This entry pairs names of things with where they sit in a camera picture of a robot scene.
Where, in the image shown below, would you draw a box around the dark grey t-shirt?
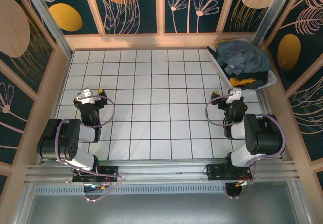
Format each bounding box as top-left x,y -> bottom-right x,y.
243,80 -> 266,91

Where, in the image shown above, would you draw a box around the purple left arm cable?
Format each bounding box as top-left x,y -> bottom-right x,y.
54,94 -> 124,202

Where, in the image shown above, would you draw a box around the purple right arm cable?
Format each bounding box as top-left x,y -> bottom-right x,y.
205,94 -> 286,200

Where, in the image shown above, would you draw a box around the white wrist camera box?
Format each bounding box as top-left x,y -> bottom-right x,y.
225,88 -> 243,104
76,88 -> 93,101

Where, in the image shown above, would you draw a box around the grey-blue t-shirt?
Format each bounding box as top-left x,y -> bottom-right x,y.
216,40 -> 272,76

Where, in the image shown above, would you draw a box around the aluminium frame post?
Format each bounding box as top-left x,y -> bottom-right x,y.
251,0 -> 296,48
21,0 -> 74,59

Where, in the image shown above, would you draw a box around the white plastic laundry basket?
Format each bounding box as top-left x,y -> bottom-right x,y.
206,37 -> 277,95

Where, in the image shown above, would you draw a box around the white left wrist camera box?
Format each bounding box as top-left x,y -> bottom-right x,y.
76,88 -> 93,101

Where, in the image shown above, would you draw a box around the perforated grey cable duct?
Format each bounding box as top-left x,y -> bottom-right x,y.
33,184 -> 228,196

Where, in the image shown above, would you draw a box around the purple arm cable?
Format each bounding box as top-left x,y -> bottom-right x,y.
205,94 -> 286,200
54,94 -> 124,202

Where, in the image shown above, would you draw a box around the black t-shirt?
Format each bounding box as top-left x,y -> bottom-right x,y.
228,69 -> 270,84

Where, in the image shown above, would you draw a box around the aluminium mounting rail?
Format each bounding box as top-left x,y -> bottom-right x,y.
24,159 -> 302,185

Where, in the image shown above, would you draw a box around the yellow t-shirt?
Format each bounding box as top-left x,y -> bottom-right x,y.
230,77 -> 257,87

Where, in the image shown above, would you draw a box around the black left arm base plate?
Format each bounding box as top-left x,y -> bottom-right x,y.
72,165 -> 120,183

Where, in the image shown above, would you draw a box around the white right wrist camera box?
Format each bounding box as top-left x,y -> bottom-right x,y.
225,88 -> 243,104

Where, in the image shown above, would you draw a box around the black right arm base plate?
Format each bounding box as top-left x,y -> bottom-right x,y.
205,162 -> 253,182

